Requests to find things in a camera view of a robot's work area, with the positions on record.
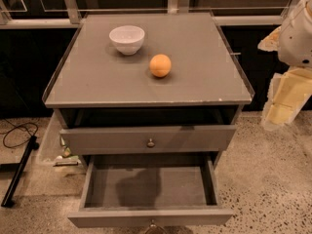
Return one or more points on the grey drawer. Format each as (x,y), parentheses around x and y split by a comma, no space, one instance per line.
(160,139)
(143,189)

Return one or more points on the grey top drawer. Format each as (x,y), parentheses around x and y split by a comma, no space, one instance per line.
(160,139)

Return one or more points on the orange ball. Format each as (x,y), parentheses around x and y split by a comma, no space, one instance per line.
(160,66)

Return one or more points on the metal window frame rail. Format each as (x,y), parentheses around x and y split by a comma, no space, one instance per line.
(73,13)

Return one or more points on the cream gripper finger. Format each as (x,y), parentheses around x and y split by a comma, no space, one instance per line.
(271,42)

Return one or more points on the grey drawer cabinet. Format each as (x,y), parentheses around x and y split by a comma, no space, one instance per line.
(98,87)

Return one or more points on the clutter beside cabinet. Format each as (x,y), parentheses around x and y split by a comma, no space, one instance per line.
(66,158)

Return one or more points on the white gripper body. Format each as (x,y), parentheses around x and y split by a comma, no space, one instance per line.
(296,43)

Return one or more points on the white ceramic bowl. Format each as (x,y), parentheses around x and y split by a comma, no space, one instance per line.
(127,39)

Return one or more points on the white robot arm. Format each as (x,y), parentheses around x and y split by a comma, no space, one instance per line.
(295,41)

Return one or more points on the black metal stand leg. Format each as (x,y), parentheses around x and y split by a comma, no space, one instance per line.
(8,198)

